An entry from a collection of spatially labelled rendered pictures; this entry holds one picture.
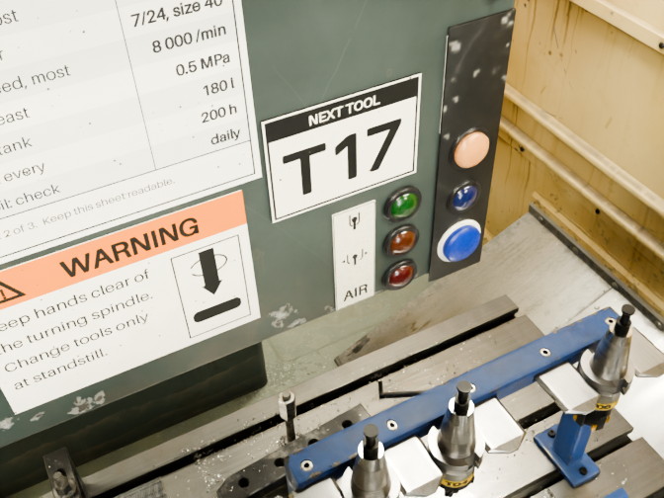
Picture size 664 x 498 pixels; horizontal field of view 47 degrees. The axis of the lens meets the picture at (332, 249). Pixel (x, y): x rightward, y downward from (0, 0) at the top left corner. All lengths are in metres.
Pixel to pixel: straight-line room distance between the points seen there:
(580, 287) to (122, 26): 1.37
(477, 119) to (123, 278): 0.23
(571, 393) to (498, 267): 0.77
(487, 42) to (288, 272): 0.18
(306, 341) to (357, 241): 1.33
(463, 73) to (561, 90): 1.12
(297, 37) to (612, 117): 1.13
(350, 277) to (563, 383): 0.51
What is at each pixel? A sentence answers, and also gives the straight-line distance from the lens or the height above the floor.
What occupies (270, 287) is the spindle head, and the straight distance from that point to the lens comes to 0.48.
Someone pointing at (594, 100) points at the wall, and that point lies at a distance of 1.51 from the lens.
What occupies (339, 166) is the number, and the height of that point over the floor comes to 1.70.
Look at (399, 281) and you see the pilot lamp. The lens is 0.53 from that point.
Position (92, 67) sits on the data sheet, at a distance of 0.36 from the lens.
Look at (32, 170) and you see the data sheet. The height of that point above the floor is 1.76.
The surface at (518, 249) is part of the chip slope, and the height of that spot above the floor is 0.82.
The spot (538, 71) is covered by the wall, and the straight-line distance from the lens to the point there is 1.61.
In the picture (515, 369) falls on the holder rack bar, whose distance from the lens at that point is 0.95.
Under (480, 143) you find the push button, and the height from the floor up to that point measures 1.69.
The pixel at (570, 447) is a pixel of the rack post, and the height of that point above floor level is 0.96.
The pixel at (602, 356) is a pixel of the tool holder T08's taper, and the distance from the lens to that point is 0.95.
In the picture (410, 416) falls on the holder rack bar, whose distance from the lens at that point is 0.90.
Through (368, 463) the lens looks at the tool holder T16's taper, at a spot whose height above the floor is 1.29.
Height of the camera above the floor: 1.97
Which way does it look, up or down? 43 degrees down
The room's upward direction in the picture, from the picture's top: 2 degrees counter-clockwise
